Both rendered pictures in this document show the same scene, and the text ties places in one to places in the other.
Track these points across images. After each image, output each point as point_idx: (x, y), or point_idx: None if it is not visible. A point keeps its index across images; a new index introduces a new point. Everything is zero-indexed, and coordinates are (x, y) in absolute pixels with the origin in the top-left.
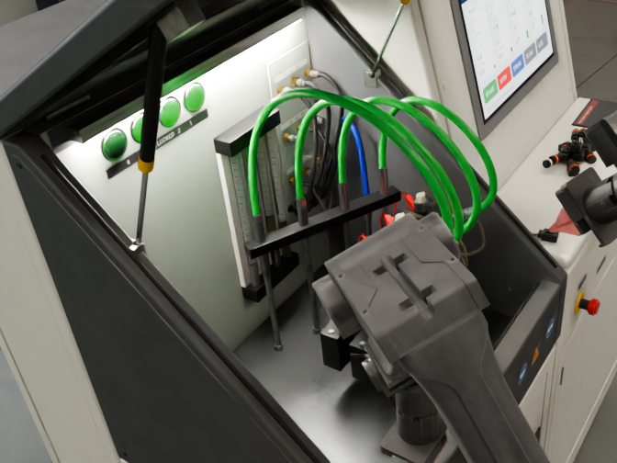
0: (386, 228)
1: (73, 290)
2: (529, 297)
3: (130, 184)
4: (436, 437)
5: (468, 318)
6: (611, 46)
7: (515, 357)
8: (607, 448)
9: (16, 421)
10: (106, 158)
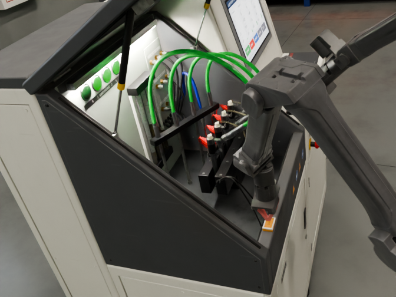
0: (267, 64)
1: (79, 168)
2: (290, 140)
3: (95, 112)
4: (275, 196)
5: (318, 81)
6: (280, 40)
7: (293, 165)
8: (330, 225)
9: (13, 290)
10: (83, 99)
